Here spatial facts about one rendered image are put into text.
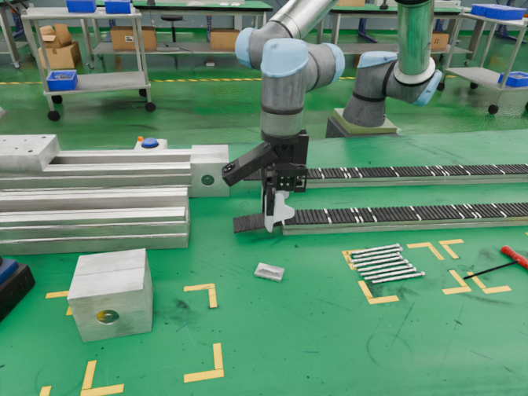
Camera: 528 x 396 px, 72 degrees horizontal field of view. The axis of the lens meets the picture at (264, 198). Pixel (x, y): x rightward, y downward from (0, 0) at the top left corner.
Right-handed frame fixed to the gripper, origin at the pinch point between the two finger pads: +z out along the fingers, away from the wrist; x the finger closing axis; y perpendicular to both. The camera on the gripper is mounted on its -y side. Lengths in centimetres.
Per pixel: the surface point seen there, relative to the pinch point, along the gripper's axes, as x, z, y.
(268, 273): -13.8, 2.3, -0.9
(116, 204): 2.3, -3.3, -30.5
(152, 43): 483, 52, -100
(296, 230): -2.0, 1.9, 6.6
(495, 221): -1, 2, 53
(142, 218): -4.9, -4.7, -23.9
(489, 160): 30, 3, 73
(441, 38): 514, 45, 334
